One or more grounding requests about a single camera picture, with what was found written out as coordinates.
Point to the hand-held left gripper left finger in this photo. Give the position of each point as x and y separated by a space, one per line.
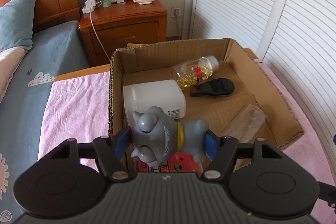
122 141

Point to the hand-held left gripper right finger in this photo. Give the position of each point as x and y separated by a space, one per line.
211 146

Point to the pink card box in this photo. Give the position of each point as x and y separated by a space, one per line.
181 165

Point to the grey toy figure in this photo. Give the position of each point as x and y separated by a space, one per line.
160 134

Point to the brown cardboard box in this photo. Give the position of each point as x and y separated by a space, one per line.
236 108

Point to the white translucent plastic box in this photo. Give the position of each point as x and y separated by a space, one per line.
152 96

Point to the black oval case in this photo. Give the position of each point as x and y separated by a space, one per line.
212 87

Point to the clear bottle of gold capsules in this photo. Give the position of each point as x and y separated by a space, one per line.
191 73

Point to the pink cloth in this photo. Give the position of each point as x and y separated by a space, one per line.
78 108

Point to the wooden nightstand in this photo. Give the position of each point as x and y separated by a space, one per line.
126 27

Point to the blue bedsheet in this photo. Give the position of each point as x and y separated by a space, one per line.
39 56

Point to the pink floral quilt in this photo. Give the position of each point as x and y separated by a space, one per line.
8 64

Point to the white power strip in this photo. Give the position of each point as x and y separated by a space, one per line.
89 5

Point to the white remote control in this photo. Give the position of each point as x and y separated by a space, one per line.
144 0

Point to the large blue pillow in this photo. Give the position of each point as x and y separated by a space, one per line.
15 22

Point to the wall socket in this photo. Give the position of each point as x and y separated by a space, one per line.
176 12

